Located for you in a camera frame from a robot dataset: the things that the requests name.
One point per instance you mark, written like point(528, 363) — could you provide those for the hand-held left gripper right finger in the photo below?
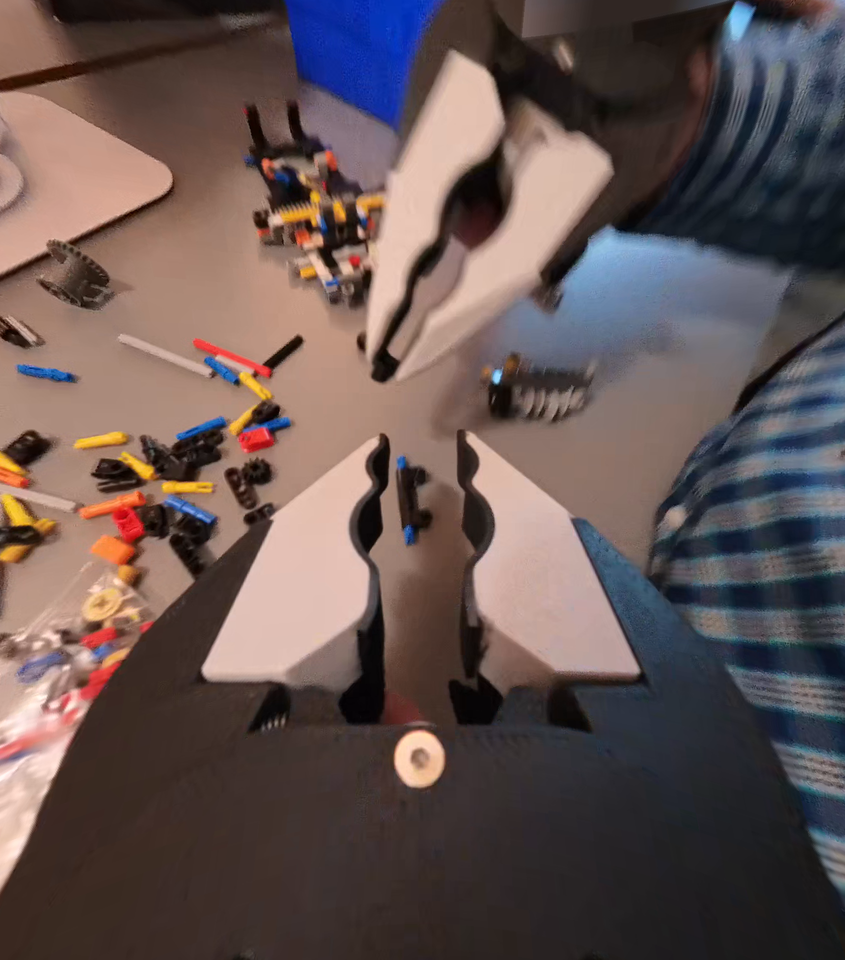
point(542, 600)

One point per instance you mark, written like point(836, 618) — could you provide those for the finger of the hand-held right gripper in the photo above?
point(535, 202)
point(430, 150)

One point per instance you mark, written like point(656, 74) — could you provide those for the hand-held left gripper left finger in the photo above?
point(302, 592)

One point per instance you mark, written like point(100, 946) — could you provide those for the black lego beam blue pins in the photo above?
point(411, 495)

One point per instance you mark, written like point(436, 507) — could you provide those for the person's right forearm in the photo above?
point(790, 135)

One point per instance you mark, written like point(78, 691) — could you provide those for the partly built lego model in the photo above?
point(317, 210)

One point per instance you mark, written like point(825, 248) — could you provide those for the pile of loose lego pieces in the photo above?
point(160, 465)

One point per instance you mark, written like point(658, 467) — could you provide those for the red lego axle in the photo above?
point(231, 358)

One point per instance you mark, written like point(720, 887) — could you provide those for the clear bag of lego parts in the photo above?
point(25, 697)

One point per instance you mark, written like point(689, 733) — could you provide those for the blue plastic bin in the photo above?
point(362, 52)

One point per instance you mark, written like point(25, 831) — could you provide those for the blue plaid shirt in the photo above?
point(790, 600)

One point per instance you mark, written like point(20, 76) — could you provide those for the white stand base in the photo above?
point(70, 195)

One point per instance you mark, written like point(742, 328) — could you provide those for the black gear wheel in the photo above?
point(74, 274)

